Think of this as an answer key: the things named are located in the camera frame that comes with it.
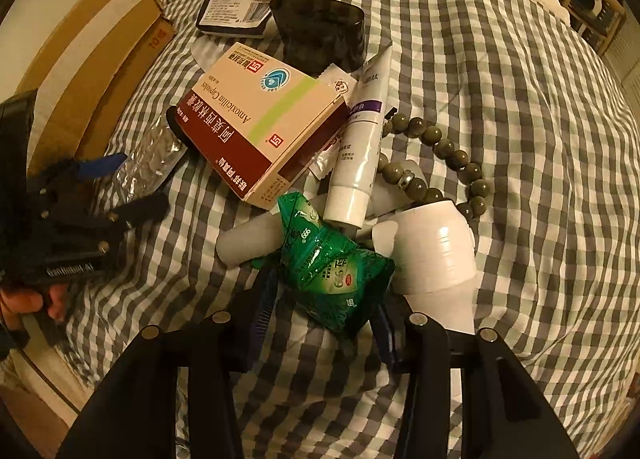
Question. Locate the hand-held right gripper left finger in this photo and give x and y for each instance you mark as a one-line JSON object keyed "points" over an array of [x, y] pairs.
{"points": [[260, 311]]}

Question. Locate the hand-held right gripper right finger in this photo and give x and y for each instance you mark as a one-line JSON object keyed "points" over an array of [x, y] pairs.
{"points": [[387, 344]]}

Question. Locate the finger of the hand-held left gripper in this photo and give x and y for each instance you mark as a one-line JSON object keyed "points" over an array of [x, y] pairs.
{"points": [[145, 210], [100, 164]]}

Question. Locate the green sachet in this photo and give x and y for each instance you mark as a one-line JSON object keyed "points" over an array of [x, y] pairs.
{"points": [[330, 264]]}

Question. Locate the brown cardboard box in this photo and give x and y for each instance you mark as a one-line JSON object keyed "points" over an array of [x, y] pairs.
{"points": [[100, 64]]}

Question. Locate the white tape roll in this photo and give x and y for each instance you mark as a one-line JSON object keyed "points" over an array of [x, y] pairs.
{"points": [[435, 249]]}

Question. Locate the red and white medicine box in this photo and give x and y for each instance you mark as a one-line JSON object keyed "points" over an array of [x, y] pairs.
{"points": [[240, 114]]}

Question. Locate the person's left forearm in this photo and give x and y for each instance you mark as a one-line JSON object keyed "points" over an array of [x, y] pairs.
{"points": [[10, 334]]}

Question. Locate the person's left hand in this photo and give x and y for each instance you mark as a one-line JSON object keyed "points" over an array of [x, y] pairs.
{"points": [[25, 301]]}

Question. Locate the silver blister pack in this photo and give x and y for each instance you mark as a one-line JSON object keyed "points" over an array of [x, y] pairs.
{"points": [[150, 159]]}

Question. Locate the small white bottle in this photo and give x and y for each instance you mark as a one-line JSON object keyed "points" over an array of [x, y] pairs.
{"points": [[245, 241]]}

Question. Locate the white cream tube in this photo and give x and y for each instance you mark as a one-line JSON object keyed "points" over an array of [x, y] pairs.
{"points": [[357, 149]]}

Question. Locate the small white sachet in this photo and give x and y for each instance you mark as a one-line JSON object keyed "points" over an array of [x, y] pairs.
{"points": [[340, 84]]}

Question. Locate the black plastic case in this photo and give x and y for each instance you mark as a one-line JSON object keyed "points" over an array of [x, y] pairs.
{"points": [[320, 24]]}

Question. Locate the white louvred wardrobe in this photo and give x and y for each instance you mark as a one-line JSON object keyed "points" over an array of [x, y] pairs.
{"points": [[625, 44]]}

